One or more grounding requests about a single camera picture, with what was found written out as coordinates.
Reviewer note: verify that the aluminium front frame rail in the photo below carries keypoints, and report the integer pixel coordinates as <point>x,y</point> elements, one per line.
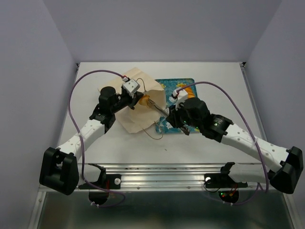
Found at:
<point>164,177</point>

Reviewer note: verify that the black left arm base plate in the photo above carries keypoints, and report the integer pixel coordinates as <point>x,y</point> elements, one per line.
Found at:
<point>100,177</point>

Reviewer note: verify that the beige paper bag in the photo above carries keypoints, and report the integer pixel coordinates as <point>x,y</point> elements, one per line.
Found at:
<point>142,116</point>

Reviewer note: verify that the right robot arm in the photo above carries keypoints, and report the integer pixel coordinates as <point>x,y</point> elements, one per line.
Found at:
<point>280,167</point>

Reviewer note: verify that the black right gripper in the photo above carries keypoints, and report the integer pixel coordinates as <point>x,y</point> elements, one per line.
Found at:
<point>173,115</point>

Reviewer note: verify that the metal tongs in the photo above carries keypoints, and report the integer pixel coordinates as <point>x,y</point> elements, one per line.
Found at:
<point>157,108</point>

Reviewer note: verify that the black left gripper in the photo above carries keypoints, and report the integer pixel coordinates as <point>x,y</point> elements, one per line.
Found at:
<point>133,101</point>

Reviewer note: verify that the fake croissant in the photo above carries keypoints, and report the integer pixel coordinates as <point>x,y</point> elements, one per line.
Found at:
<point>144,101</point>

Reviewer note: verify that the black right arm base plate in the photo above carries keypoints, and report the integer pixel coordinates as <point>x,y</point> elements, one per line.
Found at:
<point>218,180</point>

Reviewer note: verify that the orange twisted fake bread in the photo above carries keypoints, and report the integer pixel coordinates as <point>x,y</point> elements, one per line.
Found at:
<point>189,92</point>

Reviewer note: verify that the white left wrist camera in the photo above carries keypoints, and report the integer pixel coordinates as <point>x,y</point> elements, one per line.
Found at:
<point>130,85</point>

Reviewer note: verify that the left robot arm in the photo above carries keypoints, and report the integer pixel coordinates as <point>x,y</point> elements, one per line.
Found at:
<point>60,170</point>

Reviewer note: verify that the aluminium table edge rail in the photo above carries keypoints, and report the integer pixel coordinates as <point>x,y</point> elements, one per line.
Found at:
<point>257,114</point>

